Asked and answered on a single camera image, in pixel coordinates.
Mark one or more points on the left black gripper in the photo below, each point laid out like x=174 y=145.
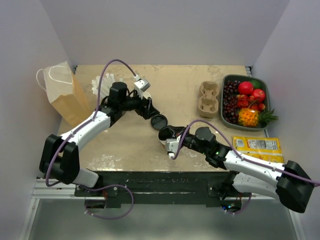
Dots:
x=149 y=111

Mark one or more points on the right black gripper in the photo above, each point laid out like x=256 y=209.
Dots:
x=178 y=130

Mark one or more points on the black plastic cup lid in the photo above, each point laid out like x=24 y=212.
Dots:
x=158 y=122

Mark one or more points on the brown paper coffee cup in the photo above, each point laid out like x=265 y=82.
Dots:
x=147 y=96

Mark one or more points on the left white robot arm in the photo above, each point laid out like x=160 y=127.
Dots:
x=60 y=157

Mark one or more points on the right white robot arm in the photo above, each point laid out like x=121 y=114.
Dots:
x=287 y=183

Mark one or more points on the cardboard cup carrier tray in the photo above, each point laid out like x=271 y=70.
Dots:
x=208 y=104

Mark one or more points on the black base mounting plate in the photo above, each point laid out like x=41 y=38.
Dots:
x=208 y=188

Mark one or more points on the dark red grapes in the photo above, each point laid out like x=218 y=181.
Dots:
x=230 y=102

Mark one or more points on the red yellow cherries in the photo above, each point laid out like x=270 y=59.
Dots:
x=244 y=101

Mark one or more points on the red apple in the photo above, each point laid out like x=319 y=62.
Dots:
x=245 y=88
x=258 y=94

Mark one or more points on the brown paper bag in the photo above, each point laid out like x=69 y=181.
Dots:
x=64 y=93

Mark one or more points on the green lime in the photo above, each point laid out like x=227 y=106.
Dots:
x=256 y=84

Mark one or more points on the yellow snack packet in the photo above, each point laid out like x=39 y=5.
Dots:
x=267 y=149

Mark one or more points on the grey fruit tray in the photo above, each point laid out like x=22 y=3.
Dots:
x=242 y=78

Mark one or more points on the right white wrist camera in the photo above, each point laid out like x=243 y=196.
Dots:
x=172 y=146

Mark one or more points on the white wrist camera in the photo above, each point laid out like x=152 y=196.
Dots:
x=172 y=146
x=140 y=86

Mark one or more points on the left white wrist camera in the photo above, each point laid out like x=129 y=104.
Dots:
x=140 y=86

